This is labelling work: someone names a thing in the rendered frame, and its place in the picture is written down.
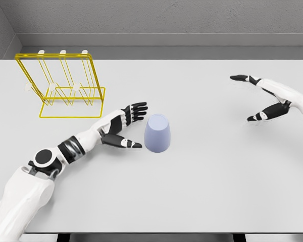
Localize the yellow wire cup holder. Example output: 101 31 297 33
14 49 107 119

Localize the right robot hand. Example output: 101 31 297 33
229 74 303 123

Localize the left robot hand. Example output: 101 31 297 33
93 101 149 149

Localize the lavender plastic cup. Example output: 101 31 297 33
144 113 172 154

